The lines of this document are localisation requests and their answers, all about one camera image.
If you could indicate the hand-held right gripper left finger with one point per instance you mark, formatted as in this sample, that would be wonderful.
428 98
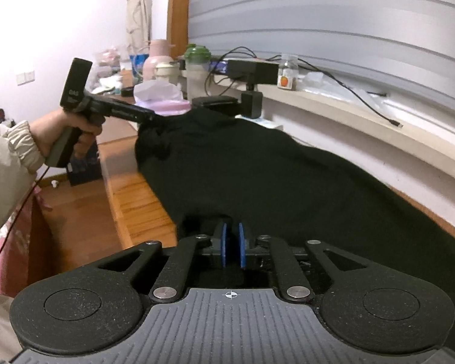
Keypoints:
223 244

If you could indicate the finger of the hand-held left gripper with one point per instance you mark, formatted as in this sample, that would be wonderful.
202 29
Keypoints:
146 115

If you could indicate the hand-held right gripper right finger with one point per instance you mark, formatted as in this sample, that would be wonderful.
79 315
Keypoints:
242 244

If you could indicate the black fleece garment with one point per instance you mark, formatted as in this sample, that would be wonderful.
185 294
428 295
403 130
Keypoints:
269 182

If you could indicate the person's left forearm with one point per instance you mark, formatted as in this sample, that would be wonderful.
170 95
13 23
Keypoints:
3 167

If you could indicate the person's left hand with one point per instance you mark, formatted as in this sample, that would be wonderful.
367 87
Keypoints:
49 129

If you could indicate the pink tissue pack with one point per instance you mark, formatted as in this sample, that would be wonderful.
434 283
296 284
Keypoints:
159 96

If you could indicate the desk clutter pile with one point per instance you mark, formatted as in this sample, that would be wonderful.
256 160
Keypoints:
110 68

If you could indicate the white cup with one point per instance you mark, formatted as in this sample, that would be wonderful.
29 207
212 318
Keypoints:
167 74

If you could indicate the blue packet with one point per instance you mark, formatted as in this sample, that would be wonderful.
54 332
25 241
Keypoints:
138 66

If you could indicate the pink thermos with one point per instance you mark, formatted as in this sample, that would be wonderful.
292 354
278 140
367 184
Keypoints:
158 57

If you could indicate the green-lid shaker bottle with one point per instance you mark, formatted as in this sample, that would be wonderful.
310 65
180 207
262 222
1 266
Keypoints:
196 72

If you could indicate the black flat case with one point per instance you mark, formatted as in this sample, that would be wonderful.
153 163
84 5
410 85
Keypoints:
214 104

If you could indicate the dark blue box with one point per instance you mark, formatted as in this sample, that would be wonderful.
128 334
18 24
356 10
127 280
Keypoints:
85 165

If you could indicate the small blue device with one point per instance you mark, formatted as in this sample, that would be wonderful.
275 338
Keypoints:
219 66

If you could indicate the floral curtain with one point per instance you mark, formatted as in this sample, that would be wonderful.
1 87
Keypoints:
138 7

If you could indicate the black power adapter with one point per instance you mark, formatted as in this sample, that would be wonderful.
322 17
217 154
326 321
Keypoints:
252 104

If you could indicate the black box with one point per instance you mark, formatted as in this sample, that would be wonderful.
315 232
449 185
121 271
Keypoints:
252 71

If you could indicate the glass jar orange label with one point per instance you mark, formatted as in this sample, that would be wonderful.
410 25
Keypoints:
288 76

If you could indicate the pink floral bag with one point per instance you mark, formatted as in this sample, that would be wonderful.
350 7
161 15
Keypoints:
19 242

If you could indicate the beige window sill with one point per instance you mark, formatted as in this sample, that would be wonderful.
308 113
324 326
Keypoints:
364 121

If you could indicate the clear plastic bag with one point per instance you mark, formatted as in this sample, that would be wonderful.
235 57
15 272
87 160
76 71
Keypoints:
326 85

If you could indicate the grey window blind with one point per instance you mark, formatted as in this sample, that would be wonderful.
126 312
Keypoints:
326 19

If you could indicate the person's beige jacket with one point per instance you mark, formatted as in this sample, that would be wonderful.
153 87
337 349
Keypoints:
0 330

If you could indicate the white wall switch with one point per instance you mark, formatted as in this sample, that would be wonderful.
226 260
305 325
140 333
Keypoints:
25 77

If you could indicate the brown wooden window frame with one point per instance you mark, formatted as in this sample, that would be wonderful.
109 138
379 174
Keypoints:
178 11

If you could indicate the white window frame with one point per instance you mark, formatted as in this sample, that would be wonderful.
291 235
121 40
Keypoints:
440 136

